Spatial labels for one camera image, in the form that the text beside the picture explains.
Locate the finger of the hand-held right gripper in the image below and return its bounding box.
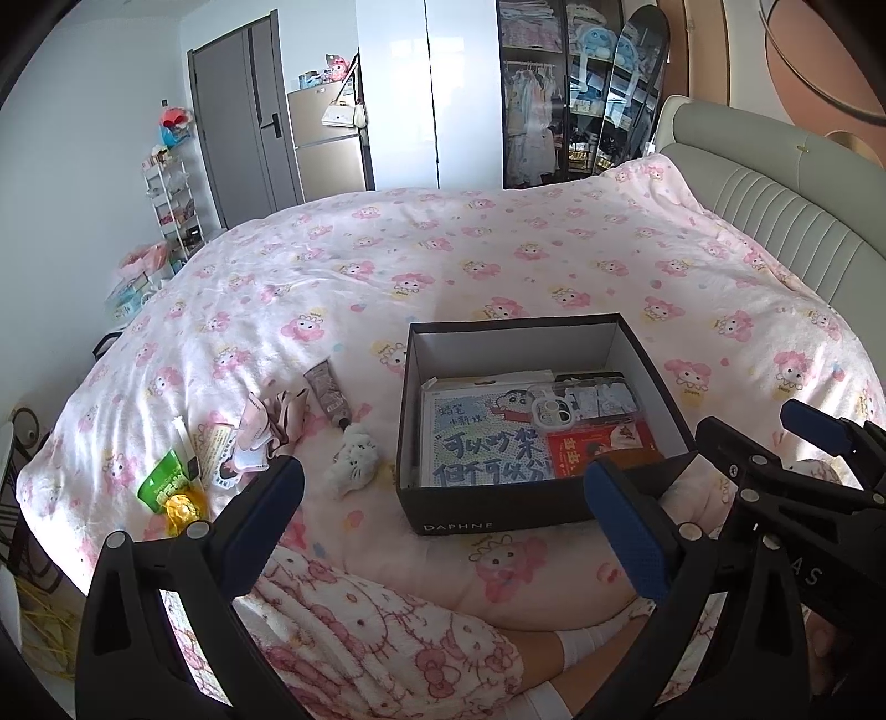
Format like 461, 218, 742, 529
779, 398, 886, 489
696, 415, 886, 527

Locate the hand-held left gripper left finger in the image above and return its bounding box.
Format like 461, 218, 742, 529
76, 453, 307, 720

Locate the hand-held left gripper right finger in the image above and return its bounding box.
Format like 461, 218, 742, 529
583, 457, 811, 720

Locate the brown wooden comb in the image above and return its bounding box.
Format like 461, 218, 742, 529
607, 446, 664, 475

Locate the yellow foil wrapper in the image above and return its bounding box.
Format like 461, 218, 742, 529
163, 488, 207, 539

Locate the red printed card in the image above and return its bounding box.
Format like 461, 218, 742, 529
545, 422, 657, 480

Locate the green snack packet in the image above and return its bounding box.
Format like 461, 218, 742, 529
137, 449, 200, 508

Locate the clear cartoon phone case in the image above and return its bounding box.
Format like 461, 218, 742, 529
527, 383, 642, 426

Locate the black cardboard box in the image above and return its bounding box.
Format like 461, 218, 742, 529
396, 313, 699, 537

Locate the brown cream tube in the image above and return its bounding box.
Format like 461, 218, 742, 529
303, 358, 353, 426

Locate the cartoon picture board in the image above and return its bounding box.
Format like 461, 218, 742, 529
417, 388, 556, 491

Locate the white plastic package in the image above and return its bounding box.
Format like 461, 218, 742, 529
421, 372, 555, 395

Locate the white paper tag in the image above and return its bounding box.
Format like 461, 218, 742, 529
230, 443, 273, 475

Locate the tan photo card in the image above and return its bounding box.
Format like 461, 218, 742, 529
199, 424, 241, 487

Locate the white plush cat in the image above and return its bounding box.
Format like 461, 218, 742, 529
324, 422, 379, 500

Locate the pink fabric item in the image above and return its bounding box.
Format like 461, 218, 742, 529
239, 389, 310, 459

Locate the person's pink pajama leg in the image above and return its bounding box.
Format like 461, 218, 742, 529
228, 543, 527, 720

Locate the beige padded headboard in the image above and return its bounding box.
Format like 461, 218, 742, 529
652, 95, 886, 330

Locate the pile of pink blue boxes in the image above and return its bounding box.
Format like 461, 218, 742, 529
102, 241, 176, 328

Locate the pink printed blanket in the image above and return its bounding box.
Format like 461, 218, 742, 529
17, 153, 886, 700

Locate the white shelf rack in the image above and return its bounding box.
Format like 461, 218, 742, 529
140, 147, 207, 265

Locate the beige refrigerator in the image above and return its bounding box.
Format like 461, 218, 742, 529
286, 79, 373, 203

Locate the grey door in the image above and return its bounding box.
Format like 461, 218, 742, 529
187, 9, 303, 235

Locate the red plush toy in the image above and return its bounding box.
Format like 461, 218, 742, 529
156, 104, 195, 148

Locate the dark glass-door wardrobe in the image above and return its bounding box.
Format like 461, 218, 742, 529
496, 0, 658, 191

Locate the white handbag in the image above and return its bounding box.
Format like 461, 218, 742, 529
320, 100, 369, 130

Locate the black skateboard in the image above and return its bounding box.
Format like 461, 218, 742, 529
601, 4, 672, 171

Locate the blue plush toy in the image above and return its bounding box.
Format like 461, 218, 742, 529
576, 23, 619, 65

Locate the white wardrobe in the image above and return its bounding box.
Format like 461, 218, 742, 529
355, 0, 505, 193

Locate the yellow cable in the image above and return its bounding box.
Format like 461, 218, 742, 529
12, 573, 79, 683

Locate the thin metal ring decor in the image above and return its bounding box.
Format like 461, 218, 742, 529
756, 0, 886, 120

